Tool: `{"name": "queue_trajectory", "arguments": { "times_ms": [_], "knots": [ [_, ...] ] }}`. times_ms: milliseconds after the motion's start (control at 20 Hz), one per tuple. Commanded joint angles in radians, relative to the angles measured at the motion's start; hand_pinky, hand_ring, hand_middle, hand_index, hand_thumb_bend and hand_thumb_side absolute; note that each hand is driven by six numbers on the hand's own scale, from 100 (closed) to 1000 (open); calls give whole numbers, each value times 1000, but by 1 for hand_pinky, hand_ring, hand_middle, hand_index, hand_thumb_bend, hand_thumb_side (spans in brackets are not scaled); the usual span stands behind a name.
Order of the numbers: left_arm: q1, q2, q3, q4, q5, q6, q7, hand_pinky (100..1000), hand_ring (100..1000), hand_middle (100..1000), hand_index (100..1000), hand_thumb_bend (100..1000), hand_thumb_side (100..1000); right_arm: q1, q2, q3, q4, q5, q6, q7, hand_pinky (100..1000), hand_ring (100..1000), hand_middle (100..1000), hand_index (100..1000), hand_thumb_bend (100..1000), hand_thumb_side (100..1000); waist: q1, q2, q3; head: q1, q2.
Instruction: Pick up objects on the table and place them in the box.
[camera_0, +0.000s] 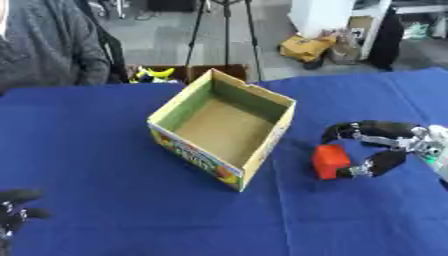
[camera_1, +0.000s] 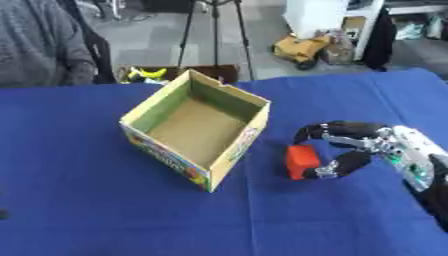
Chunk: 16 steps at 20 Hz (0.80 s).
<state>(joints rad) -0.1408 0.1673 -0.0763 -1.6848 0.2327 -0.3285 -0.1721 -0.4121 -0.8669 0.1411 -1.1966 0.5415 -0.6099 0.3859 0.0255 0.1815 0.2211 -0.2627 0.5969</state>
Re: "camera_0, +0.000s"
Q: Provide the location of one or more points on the open cardboard box green inside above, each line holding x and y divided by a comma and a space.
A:
224, 128

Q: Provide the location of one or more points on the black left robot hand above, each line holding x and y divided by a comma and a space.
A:
14, 208

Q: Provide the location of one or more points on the yellow toy banana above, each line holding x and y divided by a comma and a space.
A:
158, 72

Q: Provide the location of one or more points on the white cabinet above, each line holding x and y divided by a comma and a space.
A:
341, 20

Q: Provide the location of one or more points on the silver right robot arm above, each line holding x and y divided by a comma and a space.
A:
438, 150

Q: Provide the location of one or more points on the person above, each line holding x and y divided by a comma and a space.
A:
49, 41

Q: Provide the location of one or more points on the black tripod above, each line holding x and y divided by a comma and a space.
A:
226, 31

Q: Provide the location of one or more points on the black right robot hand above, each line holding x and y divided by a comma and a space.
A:
385, 130

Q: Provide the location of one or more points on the yellow bag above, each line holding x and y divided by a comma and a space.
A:
306, 48

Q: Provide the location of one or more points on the red block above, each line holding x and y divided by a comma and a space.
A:
329, 161

